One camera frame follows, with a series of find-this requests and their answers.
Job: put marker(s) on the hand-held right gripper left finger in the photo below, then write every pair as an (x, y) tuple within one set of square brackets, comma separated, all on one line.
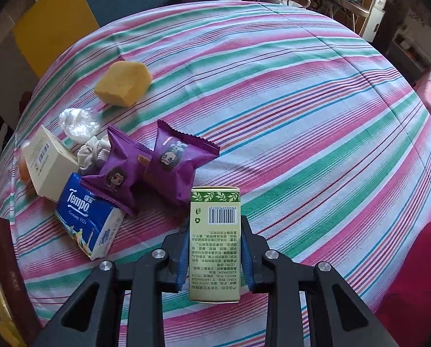
[(183, 260)]

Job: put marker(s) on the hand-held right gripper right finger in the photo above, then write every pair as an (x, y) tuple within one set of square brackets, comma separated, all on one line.
[(247, 268)]

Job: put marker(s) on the green printed carton box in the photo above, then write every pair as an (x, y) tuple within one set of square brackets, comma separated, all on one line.
[(215, 245)]

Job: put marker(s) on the purple snack packet dark-haired figure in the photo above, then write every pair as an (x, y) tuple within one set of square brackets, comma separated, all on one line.
[(118, 173)]

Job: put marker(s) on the purple snack packet white-haired figure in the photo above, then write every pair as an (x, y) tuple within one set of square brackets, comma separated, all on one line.
[(172, 159)]

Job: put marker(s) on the blue tissue pack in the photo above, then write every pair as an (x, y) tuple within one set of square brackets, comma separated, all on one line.
[(83, 217)]

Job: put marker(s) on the striped bed sheet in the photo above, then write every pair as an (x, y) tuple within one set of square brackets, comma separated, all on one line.
[(273, 115)]

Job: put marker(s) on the cream cardboard box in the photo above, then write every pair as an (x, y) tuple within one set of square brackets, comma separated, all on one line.
[(47, 162)]

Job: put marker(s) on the red cloth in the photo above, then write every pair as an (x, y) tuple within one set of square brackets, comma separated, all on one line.
[(417, 278)]

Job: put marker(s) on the clear crumpled plastic wrap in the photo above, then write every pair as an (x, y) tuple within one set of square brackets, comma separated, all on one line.
[(79, 124)]

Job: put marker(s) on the dark brown box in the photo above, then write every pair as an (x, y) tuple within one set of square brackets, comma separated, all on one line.
[(9, 271)]

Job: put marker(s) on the yellow sponge block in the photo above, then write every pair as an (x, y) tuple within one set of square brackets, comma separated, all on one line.
[(123, 83)]

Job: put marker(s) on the yellow board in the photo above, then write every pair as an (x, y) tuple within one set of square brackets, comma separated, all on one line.
[(53, 25)]

